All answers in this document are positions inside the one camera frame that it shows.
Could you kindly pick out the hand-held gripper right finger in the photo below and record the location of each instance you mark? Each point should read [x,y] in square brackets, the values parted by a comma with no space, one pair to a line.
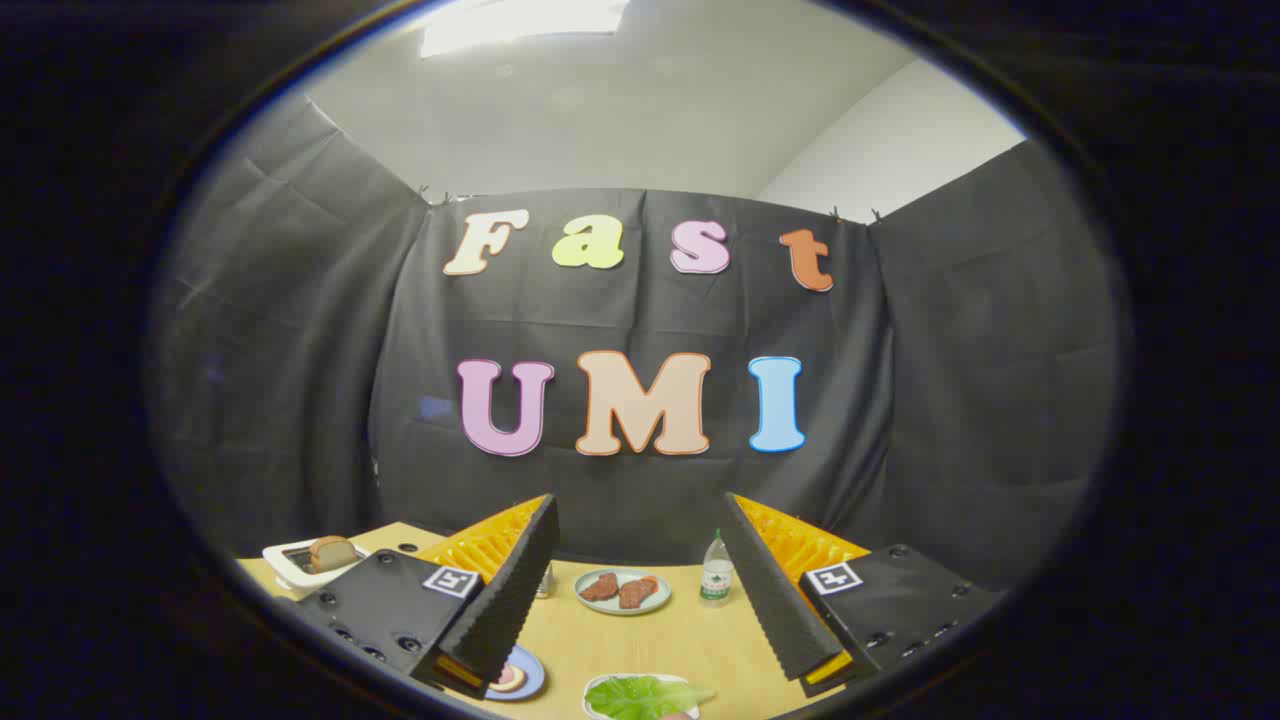
[775,595]

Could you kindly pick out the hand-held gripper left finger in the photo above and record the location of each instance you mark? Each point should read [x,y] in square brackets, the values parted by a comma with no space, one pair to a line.
[505,590]

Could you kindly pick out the clear water bottle green cap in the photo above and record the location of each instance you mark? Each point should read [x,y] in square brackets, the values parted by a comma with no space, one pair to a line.
[716,578]

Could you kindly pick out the round food slice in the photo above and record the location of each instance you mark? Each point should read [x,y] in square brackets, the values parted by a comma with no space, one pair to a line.
[508,678]

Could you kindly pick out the blue plate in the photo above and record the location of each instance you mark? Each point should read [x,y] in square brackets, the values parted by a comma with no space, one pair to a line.
[533,678]

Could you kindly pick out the brown meat piece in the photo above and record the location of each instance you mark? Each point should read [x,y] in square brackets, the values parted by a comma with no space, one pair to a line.
[636,593]
[600,587]

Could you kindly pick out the light green plate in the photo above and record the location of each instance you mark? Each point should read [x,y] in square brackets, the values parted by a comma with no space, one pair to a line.
[625,610]

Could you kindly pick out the white toaster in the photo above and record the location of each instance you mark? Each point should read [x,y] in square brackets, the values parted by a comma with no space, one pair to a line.
[290,570]

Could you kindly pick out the black backdrop cloth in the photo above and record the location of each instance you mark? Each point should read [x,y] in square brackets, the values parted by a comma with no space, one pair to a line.
[300,350]

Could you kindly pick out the ceiling light panel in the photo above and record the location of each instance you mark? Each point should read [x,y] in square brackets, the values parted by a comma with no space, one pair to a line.
[520,25]

